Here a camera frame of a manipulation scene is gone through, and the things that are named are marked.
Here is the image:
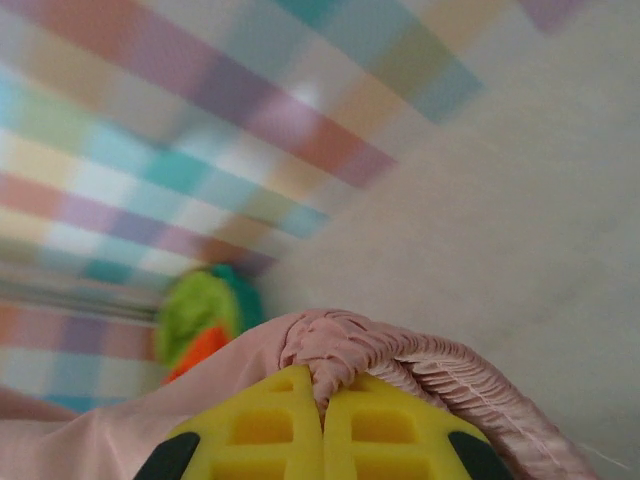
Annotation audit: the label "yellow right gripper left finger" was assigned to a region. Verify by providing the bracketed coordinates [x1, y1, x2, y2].
[132, 364, 327, 480]

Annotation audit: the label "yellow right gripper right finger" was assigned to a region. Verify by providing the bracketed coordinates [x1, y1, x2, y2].
[322, 372, 516, 480]

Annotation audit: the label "orange shorts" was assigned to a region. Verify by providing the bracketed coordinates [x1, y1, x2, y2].
[162, 324, 236, 386]

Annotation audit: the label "pink shorts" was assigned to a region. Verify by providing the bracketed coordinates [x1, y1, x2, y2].
[0, 308, 601, 480]

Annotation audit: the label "lime green shorts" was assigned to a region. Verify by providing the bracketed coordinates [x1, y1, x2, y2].
[154, 269, 242, 376]

